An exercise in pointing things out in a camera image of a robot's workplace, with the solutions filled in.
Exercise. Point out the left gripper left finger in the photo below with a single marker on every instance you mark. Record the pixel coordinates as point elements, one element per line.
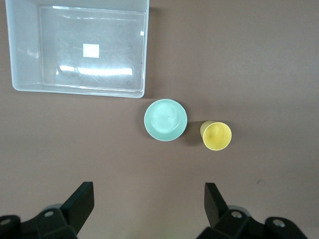
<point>74,206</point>

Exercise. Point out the white square label sticker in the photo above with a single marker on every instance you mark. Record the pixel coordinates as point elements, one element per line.
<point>91,50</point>

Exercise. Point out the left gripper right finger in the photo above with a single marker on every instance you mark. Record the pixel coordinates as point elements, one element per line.
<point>219,214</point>

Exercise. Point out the clear plastic box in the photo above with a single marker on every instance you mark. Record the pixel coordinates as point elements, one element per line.
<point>25,49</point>

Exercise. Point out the mint green bowl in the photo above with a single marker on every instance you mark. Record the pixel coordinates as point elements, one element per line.
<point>165,120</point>

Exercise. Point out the yellow plastic cup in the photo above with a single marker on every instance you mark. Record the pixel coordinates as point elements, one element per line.
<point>216,135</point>

